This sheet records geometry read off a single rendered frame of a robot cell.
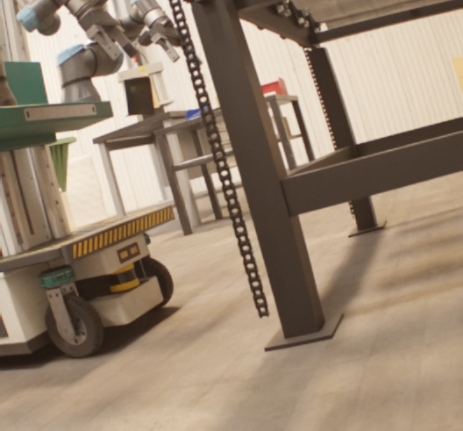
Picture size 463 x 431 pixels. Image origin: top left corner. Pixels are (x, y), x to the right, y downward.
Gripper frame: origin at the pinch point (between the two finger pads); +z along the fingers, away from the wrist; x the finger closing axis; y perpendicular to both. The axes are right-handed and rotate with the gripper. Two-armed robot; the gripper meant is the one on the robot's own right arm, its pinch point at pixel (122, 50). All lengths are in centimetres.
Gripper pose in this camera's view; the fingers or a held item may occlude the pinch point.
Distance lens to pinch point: 157.9
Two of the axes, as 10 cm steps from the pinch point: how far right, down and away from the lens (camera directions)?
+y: -7.4, 6.1, 2.8
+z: 6.5, 7.6, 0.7
